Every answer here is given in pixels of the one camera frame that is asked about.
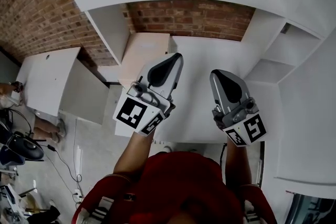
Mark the gold frame stool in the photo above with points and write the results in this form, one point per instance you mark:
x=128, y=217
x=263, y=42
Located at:
x=34, y=199

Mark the person's white shoe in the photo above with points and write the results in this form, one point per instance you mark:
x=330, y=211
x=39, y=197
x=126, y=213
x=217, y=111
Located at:
x=192, y=150
x=167, y=149

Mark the person's right forearm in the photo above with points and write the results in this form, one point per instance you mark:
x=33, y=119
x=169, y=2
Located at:
x=237, y=165

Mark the person's left forearm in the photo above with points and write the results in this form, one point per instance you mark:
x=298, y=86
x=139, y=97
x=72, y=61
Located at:
x=134, y=154

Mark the blue plastic chair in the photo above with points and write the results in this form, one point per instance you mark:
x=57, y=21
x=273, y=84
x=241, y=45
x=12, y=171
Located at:
x=10, y=158

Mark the black framed glass door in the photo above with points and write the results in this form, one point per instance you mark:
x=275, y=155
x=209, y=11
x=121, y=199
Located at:
x=315, y=209

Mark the red drink can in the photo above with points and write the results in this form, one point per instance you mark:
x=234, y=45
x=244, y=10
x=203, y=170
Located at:
x=290, y=192

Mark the black rounded backpack rig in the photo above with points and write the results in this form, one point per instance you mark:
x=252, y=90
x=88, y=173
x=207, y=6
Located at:
x=29, y=149

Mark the beige box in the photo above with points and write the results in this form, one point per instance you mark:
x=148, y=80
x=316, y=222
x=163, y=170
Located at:
x=147, y=55

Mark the person's red shirt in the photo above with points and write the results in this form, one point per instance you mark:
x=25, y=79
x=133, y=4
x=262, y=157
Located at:
x=178, y=181

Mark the white hutch support panel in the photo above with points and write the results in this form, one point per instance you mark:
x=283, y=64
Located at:
x=110, y=31

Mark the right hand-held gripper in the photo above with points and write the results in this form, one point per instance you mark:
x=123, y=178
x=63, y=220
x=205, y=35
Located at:
x=253, y=128

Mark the white power strip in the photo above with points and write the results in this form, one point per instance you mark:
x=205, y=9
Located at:
x=78, y=196

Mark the black bag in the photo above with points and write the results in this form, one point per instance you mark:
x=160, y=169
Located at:
x=44, y=216

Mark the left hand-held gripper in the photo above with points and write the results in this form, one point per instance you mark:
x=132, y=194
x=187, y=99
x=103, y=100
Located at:
x=131, y=112

